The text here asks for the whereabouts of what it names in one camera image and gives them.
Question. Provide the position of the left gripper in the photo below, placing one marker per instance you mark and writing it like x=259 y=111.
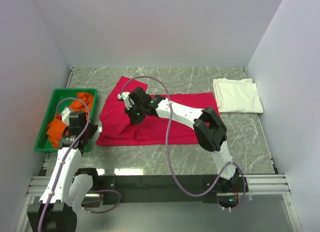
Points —
x=93 y=128

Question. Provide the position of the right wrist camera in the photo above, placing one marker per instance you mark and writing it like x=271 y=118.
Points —
x=123 y=96

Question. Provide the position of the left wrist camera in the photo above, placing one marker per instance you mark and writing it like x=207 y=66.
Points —
x=64 y=115

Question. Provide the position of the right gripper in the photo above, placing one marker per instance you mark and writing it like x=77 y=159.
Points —
x=128 y=110

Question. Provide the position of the pink t shirt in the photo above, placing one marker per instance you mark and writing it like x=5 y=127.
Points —
x=117 y=130

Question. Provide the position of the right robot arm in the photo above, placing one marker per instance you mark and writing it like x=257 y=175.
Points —
x=210 y=131

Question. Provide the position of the folded white t shirt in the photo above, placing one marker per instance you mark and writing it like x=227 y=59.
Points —
x=237 y=96

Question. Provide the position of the green plastic bin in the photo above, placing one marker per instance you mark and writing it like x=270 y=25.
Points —
x=42 y=143

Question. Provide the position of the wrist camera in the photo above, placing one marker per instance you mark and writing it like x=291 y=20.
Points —
x=123 y=96
x=64 y=115

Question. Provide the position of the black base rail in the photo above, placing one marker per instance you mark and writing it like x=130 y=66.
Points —
x=162 y=188

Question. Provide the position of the orange t shirt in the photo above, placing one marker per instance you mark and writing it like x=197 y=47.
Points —
x=56 y=127

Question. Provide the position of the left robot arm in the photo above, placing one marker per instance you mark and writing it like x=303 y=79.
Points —
x=57 y=208

